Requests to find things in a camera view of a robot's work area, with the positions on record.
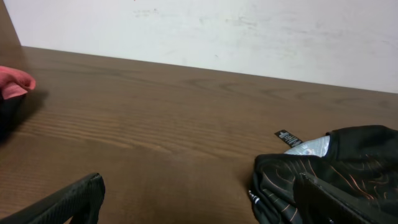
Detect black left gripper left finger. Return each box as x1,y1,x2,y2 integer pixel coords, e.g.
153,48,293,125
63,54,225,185
1,173,105,224

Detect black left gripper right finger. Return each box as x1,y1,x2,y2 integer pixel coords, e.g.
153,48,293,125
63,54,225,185
293,172,397,224

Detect black cycling jersey orange lines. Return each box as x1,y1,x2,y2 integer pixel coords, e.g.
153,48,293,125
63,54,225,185
248,125,397,223

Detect red folded printed t-shirt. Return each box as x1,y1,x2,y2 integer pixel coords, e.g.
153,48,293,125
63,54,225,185
1,66,36,100

